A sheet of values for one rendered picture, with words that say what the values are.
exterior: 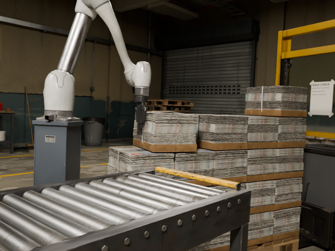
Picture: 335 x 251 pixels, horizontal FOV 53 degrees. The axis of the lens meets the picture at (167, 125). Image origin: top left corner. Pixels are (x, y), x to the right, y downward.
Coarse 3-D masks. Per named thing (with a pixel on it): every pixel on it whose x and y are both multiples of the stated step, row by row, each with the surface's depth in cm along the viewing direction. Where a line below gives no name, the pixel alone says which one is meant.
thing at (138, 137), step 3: (135, 114) 225; (135, 117) 225; (135, 120) 225; (135, 123) 225; (135, 126) 224; (135, 129) 223; (135, 132) 223; (135, 135) 222; (138, 135) 217; (135, 138) 225; (138, 138) 218
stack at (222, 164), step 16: (112, 160) 213; (128, 160) 189; (144, 160) 190; (160, 160) 195; (176, 160) 201; (192, 160) 208; (208, 160) 214; (224, 160) 220; (240, 160) 227; (256, 160) 235; (272, 160) 243; (176, 176) 202; (208, 176) 214; (224, 176) 220; (256, 192) 237; (272, 192) 244; (256, 224) 238; (272, 224) 245; (224, 240) 225
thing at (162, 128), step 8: (152, 120) 197; (160, 120) 194; (168, 120) 199; (176, 120) 198; (184, 120) 200; (192, 120) 202; (152, 128) 196; (160, 128) 195; (168, 128) 197; (176, 128) 199; (184, 128) 201; (192, 128) 203; (144, 136) 207; (152, 136) 195; (160, 136) 195; (168, 136) 197; (176, 136) 200; (184, 136) 202; (192, 136) 204; (160, 144) 195
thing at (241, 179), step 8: (240, 176) 227; (248, 176) 231; (256, 176) 234; (264, 176) 238; (272, 176) 242; (200, 184) 211; (208, 184) 214; (216, 184) 217; (256, 208) 236; (264, 208) 240; (272, 208) 244; (256, 240) 238; (264, 240) 243; (272, 240) 247; (216, 248) 221; (224, 248) 224
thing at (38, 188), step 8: (96, 176) 139; (104, 176) 139; (112, 176) 140; (48, 184) 122; (56, 184) 122; (64, 184) 123; (72, 184) 125; (88, 184) 131; (0, 192) 109; (8, 192) 109; (16, 192) 110; (24, 192) 112; (40, 192) 116; (0, 200) 106
